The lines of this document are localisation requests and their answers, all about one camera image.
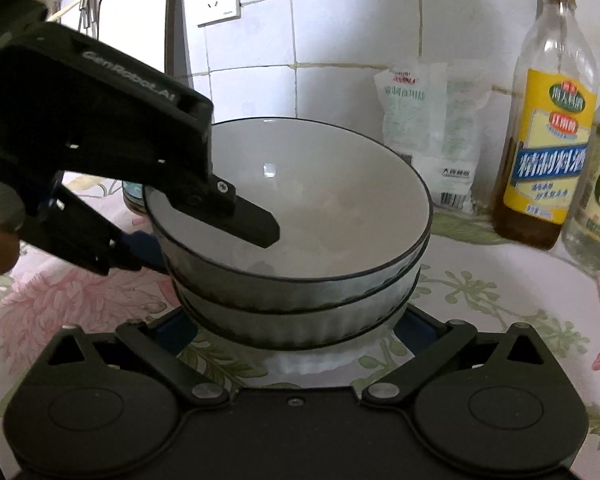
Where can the teal egg pattern plate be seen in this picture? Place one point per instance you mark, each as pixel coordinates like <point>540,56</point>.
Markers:
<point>133,197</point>

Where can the white cutting board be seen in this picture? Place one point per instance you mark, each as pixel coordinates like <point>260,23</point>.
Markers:
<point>152,31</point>

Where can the white salt bag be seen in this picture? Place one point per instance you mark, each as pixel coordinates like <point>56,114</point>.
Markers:
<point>431,119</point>

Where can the cooking wine bottle yellow label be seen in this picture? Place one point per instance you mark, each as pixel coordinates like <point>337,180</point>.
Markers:
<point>554,98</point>

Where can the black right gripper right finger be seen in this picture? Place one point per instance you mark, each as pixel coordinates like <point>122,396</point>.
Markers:
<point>434,344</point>

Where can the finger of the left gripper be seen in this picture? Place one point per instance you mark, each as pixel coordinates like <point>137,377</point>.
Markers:
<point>215,202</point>
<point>87,239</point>

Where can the hanging metal ladle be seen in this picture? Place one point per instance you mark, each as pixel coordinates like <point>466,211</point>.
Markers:
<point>88,22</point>

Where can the floral tablecloth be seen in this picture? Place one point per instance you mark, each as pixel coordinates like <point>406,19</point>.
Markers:
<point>467,273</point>

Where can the white bowl black rim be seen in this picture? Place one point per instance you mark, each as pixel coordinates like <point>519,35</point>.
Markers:
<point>280,330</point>
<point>354,219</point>

